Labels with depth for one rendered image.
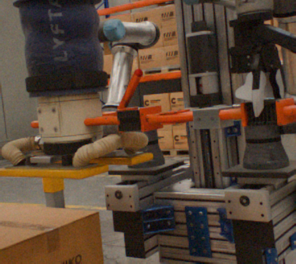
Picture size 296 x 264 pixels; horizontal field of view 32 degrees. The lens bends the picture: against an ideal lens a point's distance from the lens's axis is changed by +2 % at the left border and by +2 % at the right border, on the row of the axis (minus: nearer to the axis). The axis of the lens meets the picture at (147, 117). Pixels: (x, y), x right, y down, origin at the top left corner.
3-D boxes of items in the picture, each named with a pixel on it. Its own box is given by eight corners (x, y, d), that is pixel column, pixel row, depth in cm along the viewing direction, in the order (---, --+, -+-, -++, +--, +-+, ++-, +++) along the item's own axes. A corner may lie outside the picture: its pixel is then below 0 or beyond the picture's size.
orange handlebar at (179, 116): (4, 132, 159) (2, 120, 159) (76, 122, 182) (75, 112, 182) (292, 120, 101) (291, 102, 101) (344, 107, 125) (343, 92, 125)
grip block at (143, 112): (115, 133, 128) (113, 110, 128) (140, 128, 136) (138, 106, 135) (141, 132, 123) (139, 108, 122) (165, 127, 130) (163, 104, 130)
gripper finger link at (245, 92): (236, 118, 107) (242, 77, 110) (263, 116, 103) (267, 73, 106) (229, 113, 105) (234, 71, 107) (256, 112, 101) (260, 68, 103)
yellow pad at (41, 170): (-5, 176, 144) (-7, 159, 144) (24, 169, 152) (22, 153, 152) (81, 179, 123) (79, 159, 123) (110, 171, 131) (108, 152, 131)
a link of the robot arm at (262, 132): (248, 135, 183) (245, 98, 182) (288, 133, 177) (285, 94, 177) (240, 139, 172) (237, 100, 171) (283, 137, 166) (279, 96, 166)
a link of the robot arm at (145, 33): (172, 45, 222) (117, 45, 178) (149, 48, 227) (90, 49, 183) (169, 18, 221) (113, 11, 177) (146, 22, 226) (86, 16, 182)
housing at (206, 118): (192, 129, 115) (191, 110, 115) (208, 126, 121) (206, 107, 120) (219, 128, 111) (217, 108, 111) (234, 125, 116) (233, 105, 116)
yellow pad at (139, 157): (48, 164, 159) (47, 148, 159) (72, 159, 167) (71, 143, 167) (131, 165, 138) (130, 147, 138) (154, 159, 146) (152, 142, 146)
